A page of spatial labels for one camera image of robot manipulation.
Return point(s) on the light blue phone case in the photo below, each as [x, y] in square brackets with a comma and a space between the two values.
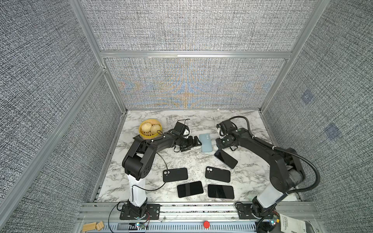
[206, 143]

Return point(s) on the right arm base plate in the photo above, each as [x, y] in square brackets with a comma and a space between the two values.
[245, 212]

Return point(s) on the right steamed bun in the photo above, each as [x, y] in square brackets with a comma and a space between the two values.
[155, 129]

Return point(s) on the white paper label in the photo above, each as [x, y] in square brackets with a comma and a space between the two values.
[292, 225]

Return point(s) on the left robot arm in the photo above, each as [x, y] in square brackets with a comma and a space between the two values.
[139, 159]

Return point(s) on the black smartphone right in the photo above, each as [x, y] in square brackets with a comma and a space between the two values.
[220, 191]

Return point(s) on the black phone case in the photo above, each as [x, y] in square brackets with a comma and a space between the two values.
[218, 174]
[174, 175]

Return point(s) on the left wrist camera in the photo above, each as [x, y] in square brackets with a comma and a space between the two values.
[181, 129]

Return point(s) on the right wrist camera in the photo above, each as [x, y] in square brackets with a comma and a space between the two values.
[226, 127]

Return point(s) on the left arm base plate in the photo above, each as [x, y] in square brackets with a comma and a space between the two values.
[146, 211]

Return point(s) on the wooden blocks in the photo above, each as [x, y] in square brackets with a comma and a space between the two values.
[93, 226]

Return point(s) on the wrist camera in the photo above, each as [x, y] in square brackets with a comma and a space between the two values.
[181, 129]
[226, 127]

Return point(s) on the dark blue smartphone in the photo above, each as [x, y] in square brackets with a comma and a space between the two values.
[226, 158]

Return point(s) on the yellow bamboo steamer basket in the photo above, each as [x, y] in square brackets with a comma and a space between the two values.
[149, 135]

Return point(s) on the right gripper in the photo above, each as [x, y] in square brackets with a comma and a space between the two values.
[219, 144]

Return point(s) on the aluminium front rail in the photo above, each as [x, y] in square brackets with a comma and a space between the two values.
[173, 218]

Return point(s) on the black smartphone left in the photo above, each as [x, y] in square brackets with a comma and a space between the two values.
[190, 189]

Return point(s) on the left steamed bun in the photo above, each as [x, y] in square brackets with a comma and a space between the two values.
[146, 127]

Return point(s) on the black phone case left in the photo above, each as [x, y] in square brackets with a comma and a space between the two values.
[174, 175]

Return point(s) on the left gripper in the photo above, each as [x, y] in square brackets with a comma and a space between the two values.
[190, 144]

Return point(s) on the steamed bun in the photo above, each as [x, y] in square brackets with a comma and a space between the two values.
[155, 129]
[146, 127]

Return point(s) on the black smartphone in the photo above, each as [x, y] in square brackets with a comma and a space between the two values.
[220, 191]
[190, 189]

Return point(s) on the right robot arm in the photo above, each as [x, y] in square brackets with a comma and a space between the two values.
[286, 171]

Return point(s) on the black phone case right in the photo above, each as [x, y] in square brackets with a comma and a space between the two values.
[218, 174]

